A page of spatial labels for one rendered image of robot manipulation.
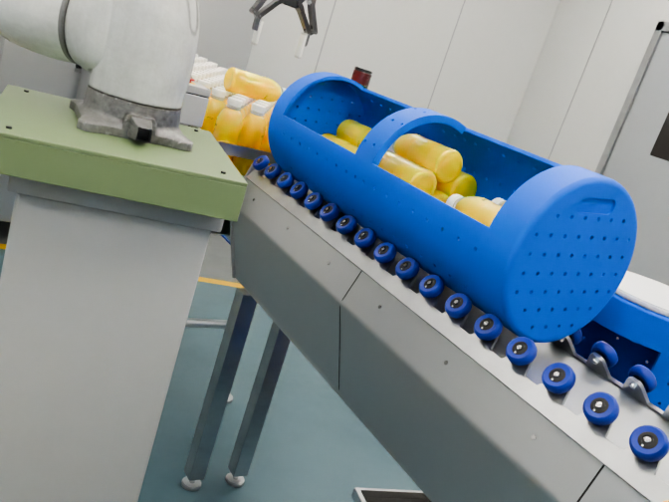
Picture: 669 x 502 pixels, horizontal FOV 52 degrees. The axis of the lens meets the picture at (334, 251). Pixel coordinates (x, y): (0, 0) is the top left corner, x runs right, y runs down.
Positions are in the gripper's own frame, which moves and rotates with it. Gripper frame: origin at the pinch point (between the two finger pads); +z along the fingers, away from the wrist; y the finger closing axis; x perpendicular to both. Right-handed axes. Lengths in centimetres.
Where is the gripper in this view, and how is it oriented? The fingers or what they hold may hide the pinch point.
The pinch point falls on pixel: (277, 47)
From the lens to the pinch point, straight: 195.8
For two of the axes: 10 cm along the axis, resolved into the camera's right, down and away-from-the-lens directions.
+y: 8.2, 1.1, 5.6
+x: -4.8, -3.9, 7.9
